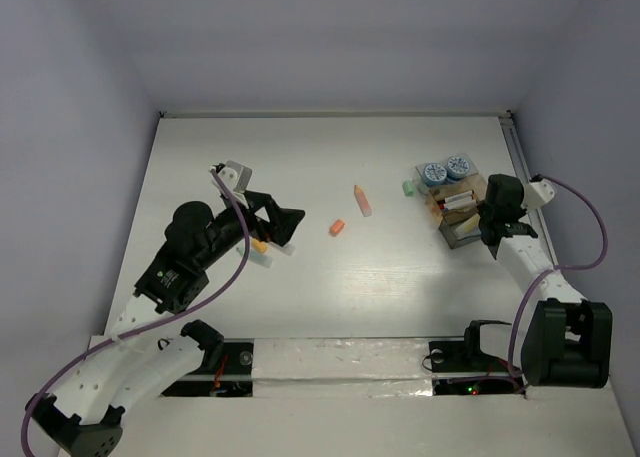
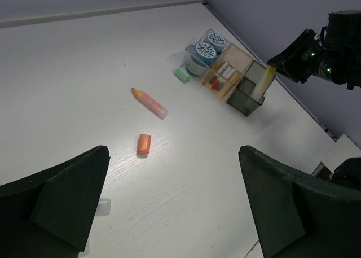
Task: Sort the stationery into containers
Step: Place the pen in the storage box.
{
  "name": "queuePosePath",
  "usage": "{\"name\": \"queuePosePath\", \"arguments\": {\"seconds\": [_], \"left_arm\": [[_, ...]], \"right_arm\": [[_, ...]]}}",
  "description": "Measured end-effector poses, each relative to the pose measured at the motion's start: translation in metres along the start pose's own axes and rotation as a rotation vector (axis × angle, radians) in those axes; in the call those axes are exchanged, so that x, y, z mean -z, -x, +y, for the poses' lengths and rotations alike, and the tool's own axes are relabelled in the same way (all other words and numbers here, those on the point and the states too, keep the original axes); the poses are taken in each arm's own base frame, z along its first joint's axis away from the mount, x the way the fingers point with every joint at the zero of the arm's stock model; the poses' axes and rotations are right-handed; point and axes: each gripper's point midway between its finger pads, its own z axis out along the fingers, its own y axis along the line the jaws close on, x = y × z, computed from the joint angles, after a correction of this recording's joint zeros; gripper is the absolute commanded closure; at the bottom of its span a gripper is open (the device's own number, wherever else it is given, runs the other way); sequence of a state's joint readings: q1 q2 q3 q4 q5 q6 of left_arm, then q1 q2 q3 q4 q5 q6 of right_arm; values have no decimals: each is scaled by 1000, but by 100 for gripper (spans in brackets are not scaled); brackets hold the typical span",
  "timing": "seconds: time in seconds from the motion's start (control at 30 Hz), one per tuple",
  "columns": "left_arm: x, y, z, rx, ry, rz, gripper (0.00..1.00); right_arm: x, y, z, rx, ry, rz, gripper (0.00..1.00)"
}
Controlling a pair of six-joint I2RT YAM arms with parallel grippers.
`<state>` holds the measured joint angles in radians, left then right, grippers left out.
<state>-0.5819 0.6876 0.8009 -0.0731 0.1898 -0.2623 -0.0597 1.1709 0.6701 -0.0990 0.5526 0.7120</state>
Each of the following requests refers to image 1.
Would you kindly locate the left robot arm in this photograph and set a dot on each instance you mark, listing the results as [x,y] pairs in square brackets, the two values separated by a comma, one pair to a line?
[153,342]

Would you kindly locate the red whiteboard marker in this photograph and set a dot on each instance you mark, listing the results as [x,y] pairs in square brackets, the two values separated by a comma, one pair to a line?
[456,200]

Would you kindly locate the aluminium rail right edge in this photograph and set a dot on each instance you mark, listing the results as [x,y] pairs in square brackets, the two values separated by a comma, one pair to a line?
[535,217]

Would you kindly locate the clear compartment organizer box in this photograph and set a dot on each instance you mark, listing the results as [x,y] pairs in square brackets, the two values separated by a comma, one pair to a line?
[449,215]

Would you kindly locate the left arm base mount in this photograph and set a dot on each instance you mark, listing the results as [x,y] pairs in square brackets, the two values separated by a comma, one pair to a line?
[226,376]

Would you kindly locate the green highlighter cap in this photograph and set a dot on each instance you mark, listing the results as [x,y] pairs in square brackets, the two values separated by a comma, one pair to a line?
[408,188]

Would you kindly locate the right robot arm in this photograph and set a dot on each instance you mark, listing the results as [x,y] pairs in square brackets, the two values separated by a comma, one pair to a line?
[559,337]

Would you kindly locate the small orange cap left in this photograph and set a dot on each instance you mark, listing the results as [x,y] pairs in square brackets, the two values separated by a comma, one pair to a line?
[259,246]

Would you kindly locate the green highlighter pen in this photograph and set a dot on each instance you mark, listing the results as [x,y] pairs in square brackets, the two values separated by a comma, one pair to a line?
[255,257]

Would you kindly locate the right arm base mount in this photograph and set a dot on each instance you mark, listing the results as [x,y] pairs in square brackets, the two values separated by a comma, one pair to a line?
[459,367]

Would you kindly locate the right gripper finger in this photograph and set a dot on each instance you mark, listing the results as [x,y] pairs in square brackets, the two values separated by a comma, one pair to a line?
[486,224]
[515,229]

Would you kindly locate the black whiteboard marker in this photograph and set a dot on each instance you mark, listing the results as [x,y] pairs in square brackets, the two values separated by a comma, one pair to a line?
[459,196]

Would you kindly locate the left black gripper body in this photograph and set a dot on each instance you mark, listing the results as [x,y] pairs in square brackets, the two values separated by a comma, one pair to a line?
[257,227]

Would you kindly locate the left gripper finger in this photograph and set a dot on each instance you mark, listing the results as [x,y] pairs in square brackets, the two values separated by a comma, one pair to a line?
[283,224]
[260,204]

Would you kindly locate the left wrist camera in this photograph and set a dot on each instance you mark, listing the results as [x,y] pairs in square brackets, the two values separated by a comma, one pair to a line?
[233,175]

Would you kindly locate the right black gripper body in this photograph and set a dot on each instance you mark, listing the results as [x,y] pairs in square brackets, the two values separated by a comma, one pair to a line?
[523,210]

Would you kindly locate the blue patterned tape roll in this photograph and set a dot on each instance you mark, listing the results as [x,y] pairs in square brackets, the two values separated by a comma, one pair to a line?
[434,174]

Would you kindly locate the orange highlighter pen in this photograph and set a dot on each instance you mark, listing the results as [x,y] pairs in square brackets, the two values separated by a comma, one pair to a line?
[362,201]
[287,249]

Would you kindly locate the orange highlighter cap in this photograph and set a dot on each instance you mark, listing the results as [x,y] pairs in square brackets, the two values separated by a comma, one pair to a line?
[336,228]

